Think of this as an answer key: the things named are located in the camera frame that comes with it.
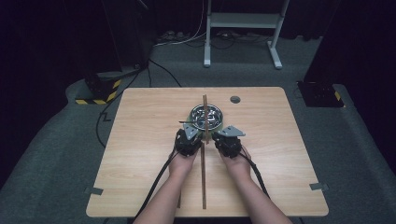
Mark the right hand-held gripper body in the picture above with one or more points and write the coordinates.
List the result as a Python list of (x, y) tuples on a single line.
[(230, 144)]

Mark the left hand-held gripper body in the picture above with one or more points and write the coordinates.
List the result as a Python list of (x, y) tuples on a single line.
[(186, 144)]

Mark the shiny metal bowl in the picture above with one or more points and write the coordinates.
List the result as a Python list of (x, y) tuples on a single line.
[(213, 116)]

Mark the person's left hand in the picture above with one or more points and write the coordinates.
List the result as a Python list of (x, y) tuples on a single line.
[(182, 165)]

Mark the person's right hand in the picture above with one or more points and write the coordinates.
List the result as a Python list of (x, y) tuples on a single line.
[(236, 166)]

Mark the grey round table grommet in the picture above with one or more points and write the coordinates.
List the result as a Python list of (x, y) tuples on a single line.
[(235, 99)]

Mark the grey tape strip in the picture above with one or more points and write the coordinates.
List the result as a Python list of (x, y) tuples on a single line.
[(93, 190), (319, 186)]

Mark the black stand with striped base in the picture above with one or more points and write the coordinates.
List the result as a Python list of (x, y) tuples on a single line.
[(99, 93)]

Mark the power strip with plugs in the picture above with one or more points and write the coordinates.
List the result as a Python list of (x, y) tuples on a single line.
[(171, 35)]

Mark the white metal stand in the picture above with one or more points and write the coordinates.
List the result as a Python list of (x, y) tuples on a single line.
[(243, 20)]

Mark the black floor base plate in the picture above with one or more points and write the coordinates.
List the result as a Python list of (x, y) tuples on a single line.
[(320, 95)]

